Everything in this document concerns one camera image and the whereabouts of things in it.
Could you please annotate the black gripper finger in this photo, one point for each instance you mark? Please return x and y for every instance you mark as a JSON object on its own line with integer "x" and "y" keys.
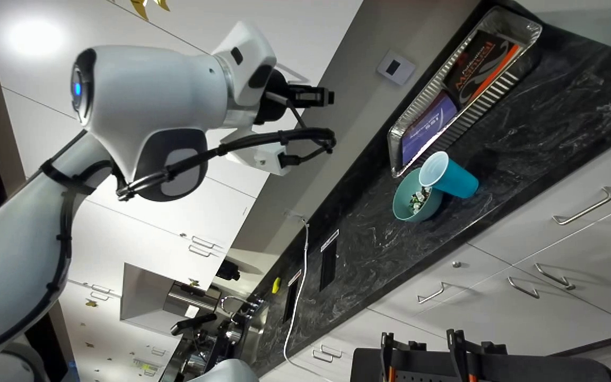
{"x": 321, "y": 95}

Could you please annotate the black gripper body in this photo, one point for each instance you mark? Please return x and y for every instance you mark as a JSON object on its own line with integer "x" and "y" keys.
{"x": 285, "y": 95}

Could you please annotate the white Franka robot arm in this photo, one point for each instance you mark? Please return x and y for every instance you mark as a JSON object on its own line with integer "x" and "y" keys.
{"x": 157, "y": 91}

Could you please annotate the white upper cabinet panel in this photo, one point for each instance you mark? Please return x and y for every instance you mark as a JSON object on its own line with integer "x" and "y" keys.
{"x": 143, "y": 233}
{"x": 229, "y": 208}

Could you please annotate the purple packet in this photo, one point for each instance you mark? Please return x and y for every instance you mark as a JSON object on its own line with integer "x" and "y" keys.
{"x": 429, "y": 128}

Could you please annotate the teal bowl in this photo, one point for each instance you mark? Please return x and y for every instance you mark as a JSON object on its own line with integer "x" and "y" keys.
{"x": 406, "y": 203}

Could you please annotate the blue plastic cup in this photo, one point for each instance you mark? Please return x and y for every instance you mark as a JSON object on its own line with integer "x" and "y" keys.
{"x": 457, "y": 180}

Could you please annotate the orange and black packet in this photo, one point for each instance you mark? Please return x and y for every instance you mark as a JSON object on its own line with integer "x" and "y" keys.
{"x": 487, "y": 63}

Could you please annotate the small black appliance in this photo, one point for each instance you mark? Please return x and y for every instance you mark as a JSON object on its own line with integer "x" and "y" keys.
{"x": 229, "y": 269}

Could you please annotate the small yellow tag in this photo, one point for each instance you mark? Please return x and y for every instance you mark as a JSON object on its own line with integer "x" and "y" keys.
{"x": 275, "y": 285}

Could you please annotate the steel coffee machine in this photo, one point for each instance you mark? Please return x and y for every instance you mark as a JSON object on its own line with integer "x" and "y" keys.
{"x": 207, "y": 331}

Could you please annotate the black clamp with orange trim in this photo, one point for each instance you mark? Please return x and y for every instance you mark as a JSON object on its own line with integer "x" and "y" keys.
{"x": 470, "y": 357}
{"x": 392, "y": 357}

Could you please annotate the white wall thermostat panel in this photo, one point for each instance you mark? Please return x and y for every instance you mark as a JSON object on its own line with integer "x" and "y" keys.
{"x": 395, "y": 69}

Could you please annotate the black camera stand base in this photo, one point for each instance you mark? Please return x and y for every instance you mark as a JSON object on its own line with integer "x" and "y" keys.
{"x": 547, "y": 369}

